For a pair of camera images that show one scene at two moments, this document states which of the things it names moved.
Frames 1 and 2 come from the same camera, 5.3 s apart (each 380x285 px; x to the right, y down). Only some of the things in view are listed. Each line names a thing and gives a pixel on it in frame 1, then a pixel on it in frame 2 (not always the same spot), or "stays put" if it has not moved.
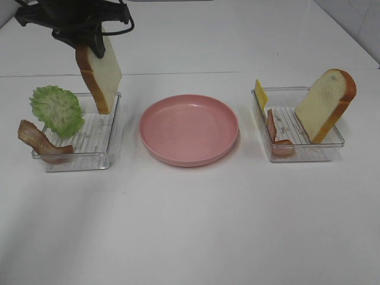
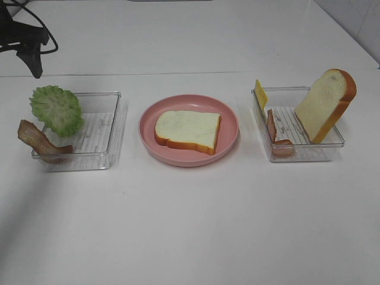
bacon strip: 29,133 stays put
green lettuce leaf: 59,109 stays put
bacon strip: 281,148 stays put
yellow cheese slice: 260,94 stays put
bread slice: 102,76 → 185,129
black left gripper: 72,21 → 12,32
